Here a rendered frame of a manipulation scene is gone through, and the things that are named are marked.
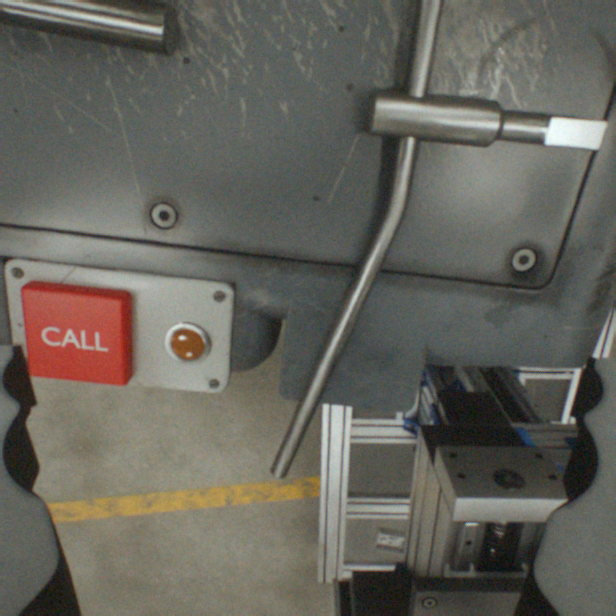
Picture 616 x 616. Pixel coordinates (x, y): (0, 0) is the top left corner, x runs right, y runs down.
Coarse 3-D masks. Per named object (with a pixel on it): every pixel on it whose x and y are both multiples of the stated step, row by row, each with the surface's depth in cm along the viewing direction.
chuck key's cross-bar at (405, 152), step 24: (432, 0) 22; (432, 24) 22; (432, 48) 22; (408, 72) 23; (408, 144) 24; (408, 168) 25; (408, 192) 25; (384, 216) 26; (384, 240) 26; (360, 264) 27; (360, 288) 27; (360, 312) 28; (336, 336) 29; (336, 360) 29; (312, 384) 30; (312, 408) 31; (288, 432) 32; (288, 456) 32
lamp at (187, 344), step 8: (176, 336) 30; (184, 336) 30; (192, 336) 30; (200, 336) 30; (176, 344) 30; (184, 344) 30; (192, 344) 30; (200, 344) 30; (176, 352) 30; (184, 352) 30; (192, 352) 30; (200, 352) 30
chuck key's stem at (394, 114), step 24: (384, 96) 23; (408, 96) 23; (432, 96) 23; (456, 96) 24; (384, 120) 23; (408, 120) 23; (432, 120) 23; (456, 120) 23; (480, 120) 23; (504, 120) 24; (528, 120) 24; (552, 120) 24; (576, 120) 23; (600, 120) 24; (456, 144) 24; (480, 144) 24; (552, 144) 24; (576, 144) 24; (600, 144) 24
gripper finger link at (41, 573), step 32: (0, 352) 10; (0, 384) 10; (32, 384) 12; (0, 416) 9; (0, 448) 8; (32, 448) 9; (0, 480) 7; (32, 480) 9; (0, 512) 7; (32, 512) 7; (0, 544) 6; (32, 544) 6; (0, 576) 6; (32, 576) 6; (64, 576) 6; (0, 608) 6; (32, 608) 6; (64, 608) 6
